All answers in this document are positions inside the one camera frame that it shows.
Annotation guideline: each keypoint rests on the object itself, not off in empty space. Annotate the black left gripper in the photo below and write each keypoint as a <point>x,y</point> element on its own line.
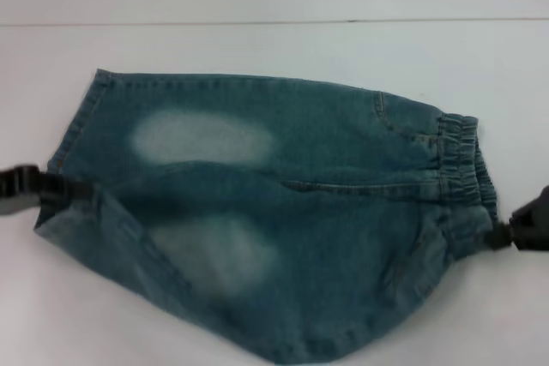
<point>19,190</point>

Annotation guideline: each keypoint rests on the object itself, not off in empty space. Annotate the blue denim shorts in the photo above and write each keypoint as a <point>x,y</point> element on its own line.
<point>274,211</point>

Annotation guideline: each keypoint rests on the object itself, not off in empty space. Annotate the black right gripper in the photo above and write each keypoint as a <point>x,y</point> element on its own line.
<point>532,220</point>

